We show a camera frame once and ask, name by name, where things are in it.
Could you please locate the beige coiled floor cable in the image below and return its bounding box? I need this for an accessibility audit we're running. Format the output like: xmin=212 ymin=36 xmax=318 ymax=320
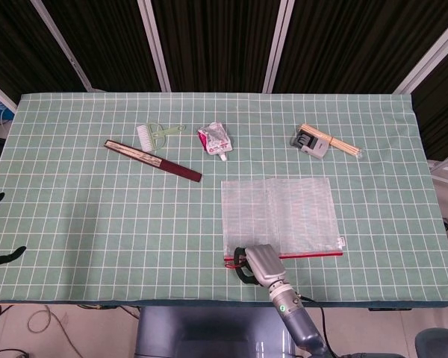
xmin=27 ymin=304 xmax=72 ymax=337

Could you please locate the blue-grey robot torso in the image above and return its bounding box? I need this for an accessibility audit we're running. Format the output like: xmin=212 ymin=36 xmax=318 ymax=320
xmin=134 ymin=306 xmax=296 ymax=358

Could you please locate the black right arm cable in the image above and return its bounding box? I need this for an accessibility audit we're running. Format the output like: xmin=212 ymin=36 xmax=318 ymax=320
xmin=297 ymin=294 xmax=346 ymax=358

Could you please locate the crumpled pink white spout pouch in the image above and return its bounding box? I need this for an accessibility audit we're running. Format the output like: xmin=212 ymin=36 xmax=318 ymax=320
xmin=196 ymin=122 xmax=234 ymax=163

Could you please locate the grey black stamp device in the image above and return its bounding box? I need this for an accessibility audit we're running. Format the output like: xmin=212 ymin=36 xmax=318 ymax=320
xmin=290 ymin=126 xmax=330 ymax=161

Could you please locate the white partition post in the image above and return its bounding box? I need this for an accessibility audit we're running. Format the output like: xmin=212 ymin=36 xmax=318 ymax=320
xmin=262 ymin=0 xmax=296 ymax=94
xmin=31 ymin=0 xmax=95 ymax=92
xmin=391 ymin=13 xmax=448 ymax=95
xmin=137 ymin=0 xmax=172 ymax=92

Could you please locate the dark red folded fan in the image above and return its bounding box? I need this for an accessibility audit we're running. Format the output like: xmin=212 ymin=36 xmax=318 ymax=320
xmin=103 ymin=139 xmax=203 ymax=183

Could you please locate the small green hand brush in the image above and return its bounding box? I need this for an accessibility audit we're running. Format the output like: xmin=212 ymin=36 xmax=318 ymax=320
xmin=136 ymin=123 xmax=187 ymax=153

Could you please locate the green white checked tablecloth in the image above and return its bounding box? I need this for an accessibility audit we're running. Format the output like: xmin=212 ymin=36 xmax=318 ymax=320
xmin=0 ymin=92 xmax=448 ymax=304

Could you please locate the bundle of wooden sticks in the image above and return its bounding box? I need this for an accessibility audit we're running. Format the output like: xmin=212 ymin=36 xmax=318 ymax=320
xmin=300 ymin=123 xmax=364 ymax=161

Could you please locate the clear zip pouch red slider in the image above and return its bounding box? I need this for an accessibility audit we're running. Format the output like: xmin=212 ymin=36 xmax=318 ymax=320
xmin=220 ymin=178 xmax=346 ymax=262

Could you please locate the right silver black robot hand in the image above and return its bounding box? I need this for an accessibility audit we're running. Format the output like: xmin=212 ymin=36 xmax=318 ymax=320
xmin=233 ymin=243 xmax=288 ymax=289

